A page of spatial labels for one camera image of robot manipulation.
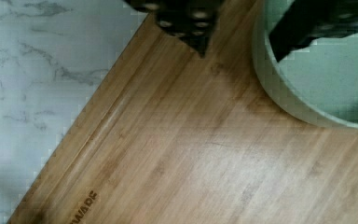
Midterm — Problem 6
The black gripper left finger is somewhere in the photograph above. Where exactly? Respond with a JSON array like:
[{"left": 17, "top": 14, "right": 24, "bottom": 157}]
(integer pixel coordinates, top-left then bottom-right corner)
[{"left": 123, "top": 0, "right": 224, "bottom": 58}]

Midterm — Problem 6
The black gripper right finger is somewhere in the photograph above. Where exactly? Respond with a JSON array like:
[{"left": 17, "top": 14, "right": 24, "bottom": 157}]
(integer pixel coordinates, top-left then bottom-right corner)
[{"left": 268, "top": 0, "right": 358, "bottom": 62}]

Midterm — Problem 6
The light green cup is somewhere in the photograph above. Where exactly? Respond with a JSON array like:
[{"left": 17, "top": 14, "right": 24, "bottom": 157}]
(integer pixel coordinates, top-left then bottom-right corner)
[{"left": 253, "top": 0, "right": 358, "bottom": 129}]

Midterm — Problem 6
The bamboo cutting board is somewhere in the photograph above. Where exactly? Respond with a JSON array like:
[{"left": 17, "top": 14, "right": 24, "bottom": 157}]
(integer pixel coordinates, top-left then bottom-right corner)
[{"left": 7, "top": 0, "right": 358, "bottom": 224}]

